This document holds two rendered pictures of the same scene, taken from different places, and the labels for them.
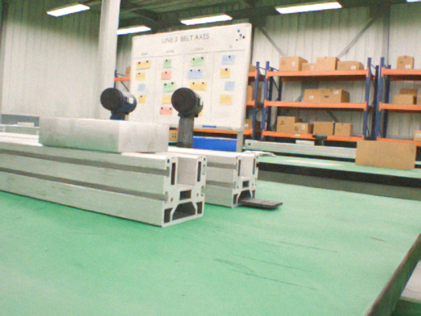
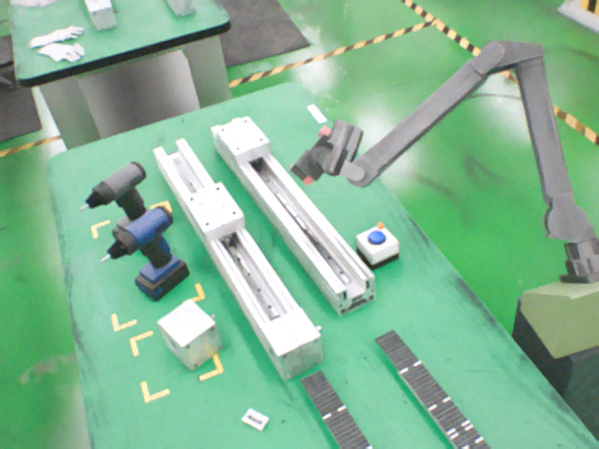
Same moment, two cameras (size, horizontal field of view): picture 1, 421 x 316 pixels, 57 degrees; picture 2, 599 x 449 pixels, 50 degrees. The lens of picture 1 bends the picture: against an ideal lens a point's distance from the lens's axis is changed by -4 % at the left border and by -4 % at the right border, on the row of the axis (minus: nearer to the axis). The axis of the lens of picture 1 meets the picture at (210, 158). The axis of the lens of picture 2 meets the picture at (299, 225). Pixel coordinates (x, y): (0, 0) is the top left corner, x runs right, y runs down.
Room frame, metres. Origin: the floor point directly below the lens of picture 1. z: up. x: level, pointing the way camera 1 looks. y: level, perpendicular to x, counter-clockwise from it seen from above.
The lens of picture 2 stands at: (1.70, 1.27, 1.96)
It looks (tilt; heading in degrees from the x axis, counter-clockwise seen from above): 43 degrees down; 220
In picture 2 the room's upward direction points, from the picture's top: 9 degrees counter-clockwise
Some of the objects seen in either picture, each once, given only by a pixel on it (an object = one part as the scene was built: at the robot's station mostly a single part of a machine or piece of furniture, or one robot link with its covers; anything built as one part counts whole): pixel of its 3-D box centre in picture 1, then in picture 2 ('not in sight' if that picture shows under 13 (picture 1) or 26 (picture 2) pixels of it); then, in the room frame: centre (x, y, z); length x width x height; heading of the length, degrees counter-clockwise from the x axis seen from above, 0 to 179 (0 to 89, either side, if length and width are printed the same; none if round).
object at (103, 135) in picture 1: (102, 143); (243, 144); (0.59, 0.16, 0.87); 0.16 x 0.11 x 0.07; 61
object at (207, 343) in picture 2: not in sight; (195, 331); (1.17, 0.46, 0.83); 0.11 x 0.10 x 0.10; 166
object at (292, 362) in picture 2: not in sight; (297, 341); (1.08, 0.68, 0.83); 0.12 x 0.09 x 0.10; 151
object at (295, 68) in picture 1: (317, 116); not in sight; (10.50, -2.73, 1.58); 2.83 x 0.98 x 3.15; 56
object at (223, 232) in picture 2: not in sight; (215, 215); (0.88, 0.29, 0.87); 0.16 x 0.11 x 0.07; 61
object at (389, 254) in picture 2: not in sight; (373, 248); (0.74, 0.68, 0.81); 0.10 x 0.08 x 0.06; 151
